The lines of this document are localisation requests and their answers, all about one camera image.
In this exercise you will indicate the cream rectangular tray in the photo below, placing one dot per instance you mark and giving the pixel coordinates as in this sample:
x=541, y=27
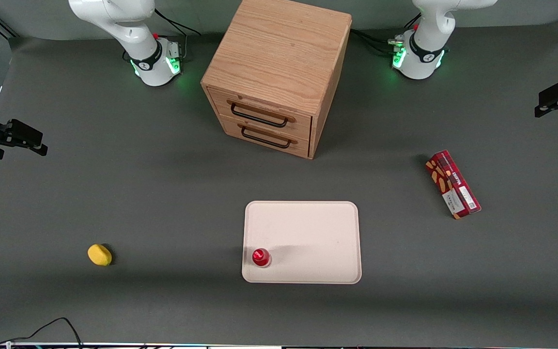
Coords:
x=308, y=237

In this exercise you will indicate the red soda can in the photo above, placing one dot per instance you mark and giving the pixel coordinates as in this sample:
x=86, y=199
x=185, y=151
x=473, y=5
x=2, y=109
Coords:
x=261, y=257

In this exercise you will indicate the red cookie box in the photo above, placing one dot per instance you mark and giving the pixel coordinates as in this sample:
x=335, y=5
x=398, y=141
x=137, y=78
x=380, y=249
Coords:
x=452, y=185

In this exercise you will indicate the wooden drawer, plain rim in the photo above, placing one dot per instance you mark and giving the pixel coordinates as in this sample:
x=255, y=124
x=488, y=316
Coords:
x=301, y=147

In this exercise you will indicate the yellow oval sponge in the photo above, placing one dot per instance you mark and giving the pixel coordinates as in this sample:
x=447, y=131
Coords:
x=99, y=255

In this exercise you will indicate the black aluminium frame strut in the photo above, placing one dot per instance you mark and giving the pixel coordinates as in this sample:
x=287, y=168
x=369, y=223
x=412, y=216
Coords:
x=0, y=23

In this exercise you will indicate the wooden drawer with notched rim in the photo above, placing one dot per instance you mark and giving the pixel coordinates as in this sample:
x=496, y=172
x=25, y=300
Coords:
x=303, y=127

